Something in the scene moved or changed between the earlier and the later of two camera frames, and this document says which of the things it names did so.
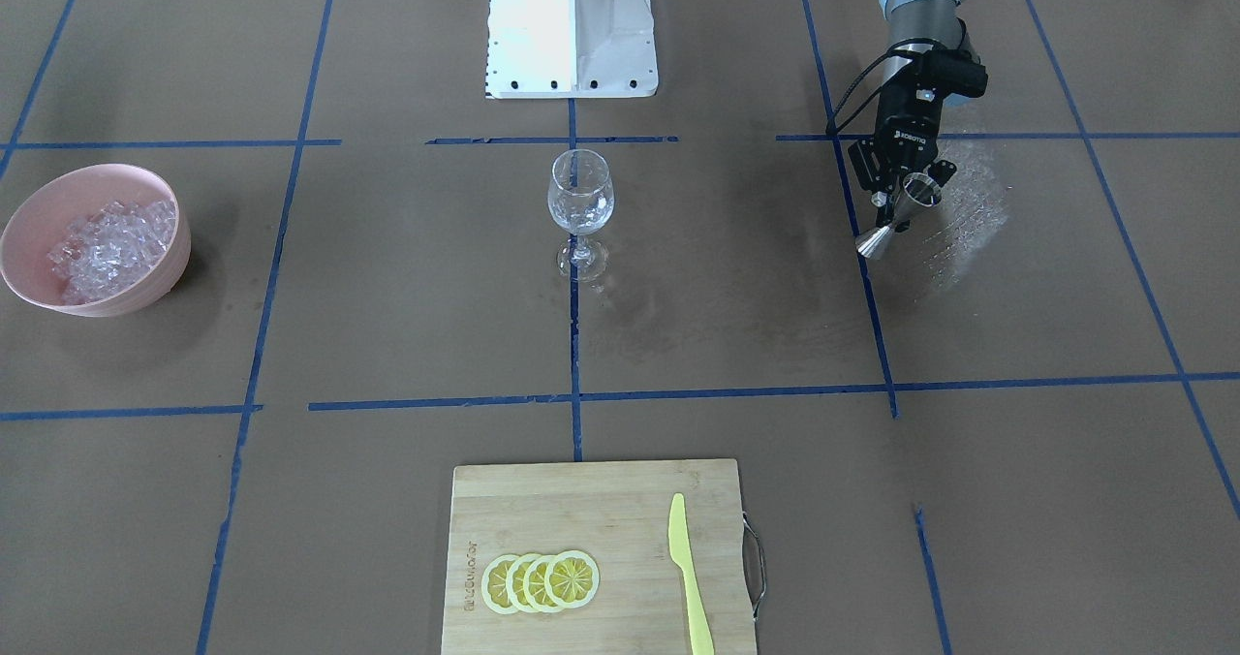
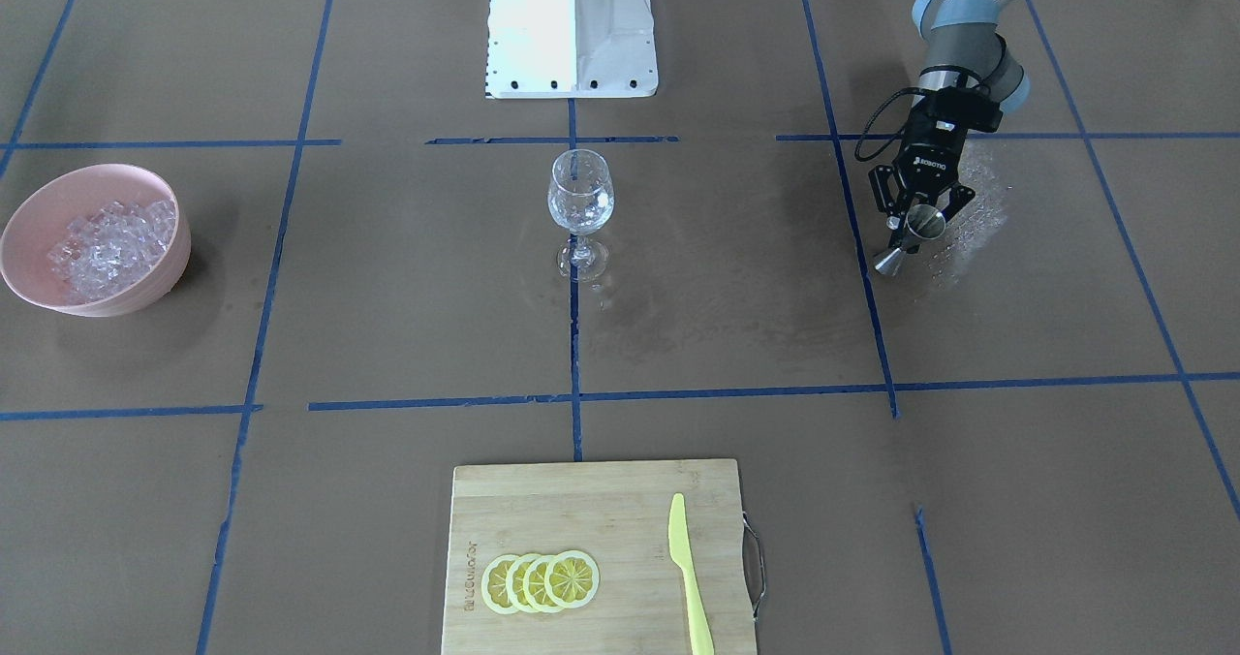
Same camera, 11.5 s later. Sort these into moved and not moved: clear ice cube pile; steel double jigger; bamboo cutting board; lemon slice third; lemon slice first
Moved: steel double jigger
Not moved: lemon slice third; lemon slice first; clear ice cube pile; bamboo cutting board
